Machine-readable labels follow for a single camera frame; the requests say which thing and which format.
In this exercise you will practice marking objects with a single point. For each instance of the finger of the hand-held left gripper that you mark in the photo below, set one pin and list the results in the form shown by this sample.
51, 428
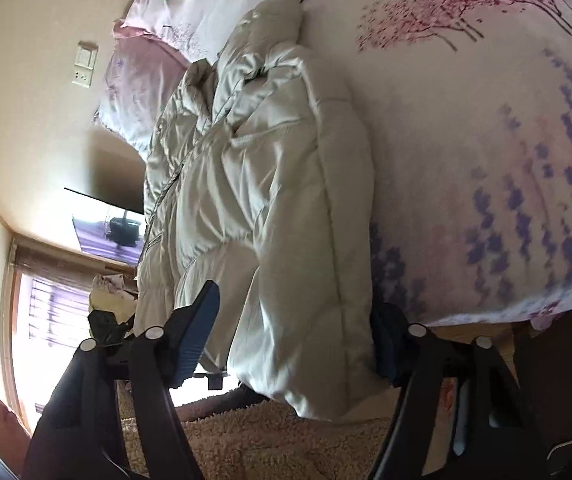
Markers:
215, 381

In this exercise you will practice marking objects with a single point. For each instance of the white duvet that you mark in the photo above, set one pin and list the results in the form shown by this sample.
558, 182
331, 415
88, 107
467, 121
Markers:
276, 185

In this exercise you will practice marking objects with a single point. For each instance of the pink pillow with small flowers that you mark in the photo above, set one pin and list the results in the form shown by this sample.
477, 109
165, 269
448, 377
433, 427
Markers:
201, 0

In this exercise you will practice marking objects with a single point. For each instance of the beige fleece garment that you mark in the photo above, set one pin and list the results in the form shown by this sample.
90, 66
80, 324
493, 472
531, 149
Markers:
276, 445

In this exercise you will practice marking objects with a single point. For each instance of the wall power socket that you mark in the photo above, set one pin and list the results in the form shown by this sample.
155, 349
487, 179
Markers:
82, 79

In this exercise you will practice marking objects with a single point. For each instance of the wall light switch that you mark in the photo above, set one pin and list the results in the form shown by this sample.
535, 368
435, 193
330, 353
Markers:
86, 54

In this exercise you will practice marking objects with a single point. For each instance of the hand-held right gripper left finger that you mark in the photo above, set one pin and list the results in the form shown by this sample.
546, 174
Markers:
198, 332

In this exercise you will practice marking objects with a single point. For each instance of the yellow floral cloth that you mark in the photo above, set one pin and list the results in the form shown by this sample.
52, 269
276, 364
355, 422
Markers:
108, 295

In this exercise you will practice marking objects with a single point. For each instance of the tree print pillow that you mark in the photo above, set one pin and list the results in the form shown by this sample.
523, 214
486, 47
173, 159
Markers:
131, 90

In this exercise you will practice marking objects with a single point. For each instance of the floral bed sheet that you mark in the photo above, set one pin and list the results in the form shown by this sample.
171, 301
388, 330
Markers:
465, 135

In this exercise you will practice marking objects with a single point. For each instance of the window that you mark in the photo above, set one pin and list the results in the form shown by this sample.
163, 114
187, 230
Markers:
41, 320

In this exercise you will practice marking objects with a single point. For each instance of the flat screen television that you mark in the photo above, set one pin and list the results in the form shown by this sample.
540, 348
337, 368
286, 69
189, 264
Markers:
106, 230

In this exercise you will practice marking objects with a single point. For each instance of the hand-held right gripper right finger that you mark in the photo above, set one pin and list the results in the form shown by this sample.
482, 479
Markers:
389, 347

